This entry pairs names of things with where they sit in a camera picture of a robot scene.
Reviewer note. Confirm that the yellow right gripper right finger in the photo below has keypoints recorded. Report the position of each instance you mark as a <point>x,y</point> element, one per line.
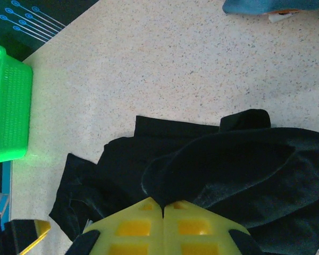
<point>191,215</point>

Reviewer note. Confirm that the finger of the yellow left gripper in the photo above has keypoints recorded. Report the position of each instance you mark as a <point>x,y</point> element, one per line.
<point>24,236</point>

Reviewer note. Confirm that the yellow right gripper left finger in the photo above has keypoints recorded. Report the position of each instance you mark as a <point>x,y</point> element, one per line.
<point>138,212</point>

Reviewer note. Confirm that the black t-shirt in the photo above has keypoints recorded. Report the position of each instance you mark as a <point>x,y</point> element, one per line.
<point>228,164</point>

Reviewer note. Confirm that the blue table edge strip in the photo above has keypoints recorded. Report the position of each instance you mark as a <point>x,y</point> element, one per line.
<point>7,186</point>

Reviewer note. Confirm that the green plastic basket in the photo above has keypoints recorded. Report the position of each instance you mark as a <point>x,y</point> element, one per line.
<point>10,111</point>

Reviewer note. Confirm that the blue printed folded t-shirt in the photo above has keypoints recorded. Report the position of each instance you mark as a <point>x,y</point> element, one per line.
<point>255,5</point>

